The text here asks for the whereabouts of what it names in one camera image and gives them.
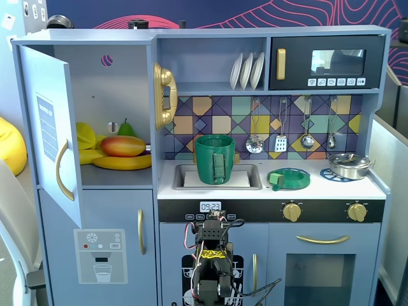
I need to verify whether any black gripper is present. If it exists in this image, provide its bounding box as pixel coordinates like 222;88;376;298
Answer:
206;210;228;222

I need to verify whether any blue shopping list cabinet door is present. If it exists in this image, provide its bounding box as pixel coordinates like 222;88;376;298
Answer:
17;44;84;229

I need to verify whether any grey toy sink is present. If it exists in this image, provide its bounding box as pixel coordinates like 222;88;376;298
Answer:
173;163;263;191

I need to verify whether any blue dishwasher door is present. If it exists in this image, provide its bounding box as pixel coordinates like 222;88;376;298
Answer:
159;222;270;306

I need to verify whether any green printed container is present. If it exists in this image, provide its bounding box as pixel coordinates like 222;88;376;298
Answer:
194;134;237;186

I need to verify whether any blue oven door with window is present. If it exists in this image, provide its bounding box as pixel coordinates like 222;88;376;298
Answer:
268;222;382;306

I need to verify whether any gold stove knob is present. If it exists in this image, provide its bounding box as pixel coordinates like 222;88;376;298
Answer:
347;203;368;222
282;203;302;222

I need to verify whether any steel toy skimmer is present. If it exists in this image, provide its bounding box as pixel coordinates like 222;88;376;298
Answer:
245;98;265;154

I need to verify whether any green printed lid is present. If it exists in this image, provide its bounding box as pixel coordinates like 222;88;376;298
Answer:
266;167;311;192

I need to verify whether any silver spatula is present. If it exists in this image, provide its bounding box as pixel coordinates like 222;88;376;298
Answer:
274;98;288;154

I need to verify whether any yellow toy banana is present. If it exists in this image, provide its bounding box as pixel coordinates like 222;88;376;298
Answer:
92;154;153;171

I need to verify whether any blue fridge door with dispenser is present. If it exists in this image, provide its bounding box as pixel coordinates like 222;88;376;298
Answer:
38;189;159;306

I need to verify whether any red orange toy mango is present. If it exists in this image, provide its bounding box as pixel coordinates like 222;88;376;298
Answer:
99;135;149;158

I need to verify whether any blue round trivet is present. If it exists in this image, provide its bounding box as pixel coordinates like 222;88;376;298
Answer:
319;167;360;184

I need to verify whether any steel toy ladle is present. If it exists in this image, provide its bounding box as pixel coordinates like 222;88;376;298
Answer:
300;96;315;150

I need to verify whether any green toy pear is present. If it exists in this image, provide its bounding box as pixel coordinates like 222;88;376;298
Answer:
117;118;135;138

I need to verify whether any gold toy telephone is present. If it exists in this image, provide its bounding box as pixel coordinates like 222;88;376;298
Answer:
152;61;179;131

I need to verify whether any steel toy spoon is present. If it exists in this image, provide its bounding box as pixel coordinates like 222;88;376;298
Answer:
326;96;339;150

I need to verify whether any steel toy pot with lid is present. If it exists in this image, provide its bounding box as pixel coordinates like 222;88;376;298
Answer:
324;152;375;181

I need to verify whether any white toy plate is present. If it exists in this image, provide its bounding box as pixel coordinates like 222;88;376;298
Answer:
229;52;244;91
249;51;266;91
239;52;254;91

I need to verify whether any yellow toy fruit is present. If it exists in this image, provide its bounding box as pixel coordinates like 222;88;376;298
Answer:
75;121;106;166

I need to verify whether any blue toy kitchen unit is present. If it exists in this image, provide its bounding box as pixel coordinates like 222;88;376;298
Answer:
11;25;393;306

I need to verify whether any black toy microwave door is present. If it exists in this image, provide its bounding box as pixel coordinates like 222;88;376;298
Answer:
268;35;386;91

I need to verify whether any grey desk divider panel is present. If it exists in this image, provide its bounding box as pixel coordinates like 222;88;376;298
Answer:
370;113;408;306

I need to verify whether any white office chair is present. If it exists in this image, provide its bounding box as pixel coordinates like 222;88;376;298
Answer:
0;158;46;306

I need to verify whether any black cylinder object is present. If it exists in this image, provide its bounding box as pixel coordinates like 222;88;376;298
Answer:
127;19;149;31

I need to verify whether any yellow bean bag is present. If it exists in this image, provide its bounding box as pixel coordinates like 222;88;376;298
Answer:
0;115;28;177

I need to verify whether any gold dishwasher handle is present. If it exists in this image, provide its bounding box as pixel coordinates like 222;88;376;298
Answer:
252;253;259;289

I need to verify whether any gold fridge door handle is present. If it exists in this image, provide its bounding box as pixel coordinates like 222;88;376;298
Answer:
137;208;147;256

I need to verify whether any black cable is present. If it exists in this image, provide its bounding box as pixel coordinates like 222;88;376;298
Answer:
231;276;283;306

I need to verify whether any gold oven handle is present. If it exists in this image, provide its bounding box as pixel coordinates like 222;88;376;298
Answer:
296;235;351;246

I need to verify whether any gold microwave handle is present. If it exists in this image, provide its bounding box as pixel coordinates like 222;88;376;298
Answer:
275;48;287;81

